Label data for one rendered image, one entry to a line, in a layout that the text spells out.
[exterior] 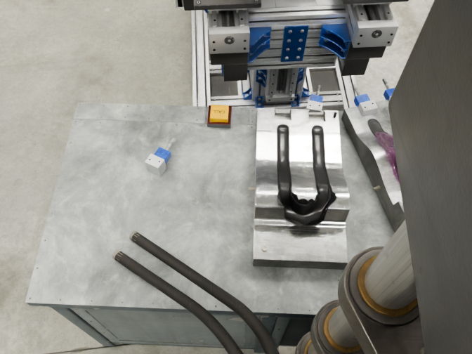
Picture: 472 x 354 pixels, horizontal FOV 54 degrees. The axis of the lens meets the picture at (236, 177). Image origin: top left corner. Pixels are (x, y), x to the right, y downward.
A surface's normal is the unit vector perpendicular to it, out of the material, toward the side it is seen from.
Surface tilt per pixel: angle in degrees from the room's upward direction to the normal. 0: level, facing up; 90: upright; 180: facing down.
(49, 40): 0
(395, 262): 90
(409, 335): 0
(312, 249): 0
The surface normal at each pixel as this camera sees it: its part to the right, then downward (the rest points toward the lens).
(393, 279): -0.78, 0.54
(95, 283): 0.00, -0.50
